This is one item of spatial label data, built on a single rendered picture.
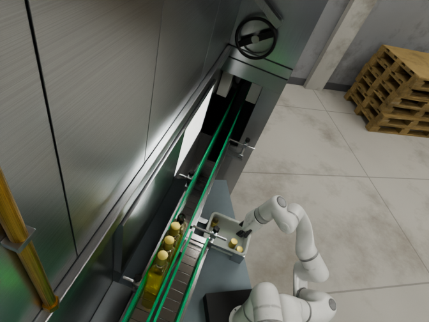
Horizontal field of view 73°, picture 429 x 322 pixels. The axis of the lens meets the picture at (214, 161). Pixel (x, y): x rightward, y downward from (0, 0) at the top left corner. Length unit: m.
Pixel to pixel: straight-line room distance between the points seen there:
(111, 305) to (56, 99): 0.95
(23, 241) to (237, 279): 1.17
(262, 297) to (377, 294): 1.94
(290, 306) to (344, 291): 1.60
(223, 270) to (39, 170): 1.17
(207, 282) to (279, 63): 1.16
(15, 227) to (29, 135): 0.11
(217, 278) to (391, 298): 1.86
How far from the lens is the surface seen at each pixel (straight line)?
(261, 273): 2.43
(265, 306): 1.08
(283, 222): 1.18
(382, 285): 3.02
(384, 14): 4.81
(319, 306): 1.29
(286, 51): 1.64
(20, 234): 0.43
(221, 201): 1.68
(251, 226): 1.28
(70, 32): 0.40
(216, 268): 1.48
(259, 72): 1.70
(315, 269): 1.30
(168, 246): 1.03
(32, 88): 0.37
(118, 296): 1.25
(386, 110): 4.54
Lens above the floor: 2.07
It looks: 45 degrees down
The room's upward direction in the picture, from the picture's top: 21 degrees clockwise
